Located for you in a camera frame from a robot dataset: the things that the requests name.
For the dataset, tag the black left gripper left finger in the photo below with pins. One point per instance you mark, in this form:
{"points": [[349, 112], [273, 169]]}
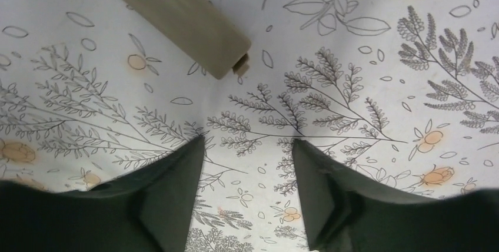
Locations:
{"points": [[149, 209]]}

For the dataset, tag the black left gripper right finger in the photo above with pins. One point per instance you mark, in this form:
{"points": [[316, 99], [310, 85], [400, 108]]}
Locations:
{"points": [[344, 210]]}

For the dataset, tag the grey battery cover strip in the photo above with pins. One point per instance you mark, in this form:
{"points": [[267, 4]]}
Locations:
{"points": [[201, 31]]}

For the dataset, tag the floral patterned table mat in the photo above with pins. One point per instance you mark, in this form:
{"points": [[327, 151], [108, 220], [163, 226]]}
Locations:
{"points": [[402, 92]]}

